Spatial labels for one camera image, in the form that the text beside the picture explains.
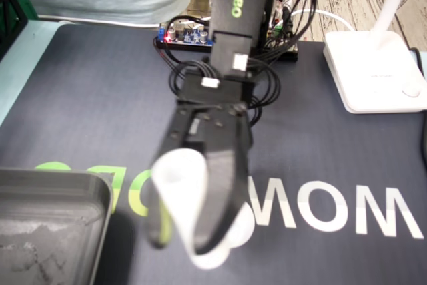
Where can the blue power converter board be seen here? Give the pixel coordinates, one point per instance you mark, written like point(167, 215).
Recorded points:
point(187, 36)

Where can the white desk lamp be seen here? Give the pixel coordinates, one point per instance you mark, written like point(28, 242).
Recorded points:
point(367, 74)

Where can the grey metal tray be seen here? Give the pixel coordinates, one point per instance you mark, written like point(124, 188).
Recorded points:
point(50, 225)

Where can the dark grey WOWROBO mat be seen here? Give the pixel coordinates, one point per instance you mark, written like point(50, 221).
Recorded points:
point(83, 115)

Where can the black metal frame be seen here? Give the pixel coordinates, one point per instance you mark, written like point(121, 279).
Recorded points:
point(16, 21)

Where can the controller board with green terminal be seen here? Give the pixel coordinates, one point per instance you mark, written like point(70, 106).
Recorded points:
point(282, 31)

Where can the green plastic object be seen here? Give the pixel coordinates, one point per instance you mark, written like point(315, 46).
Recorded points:
point(28, 8)

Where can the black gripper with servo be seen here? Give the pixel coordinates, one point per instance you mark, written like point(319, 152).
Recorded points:
point(213, 131)

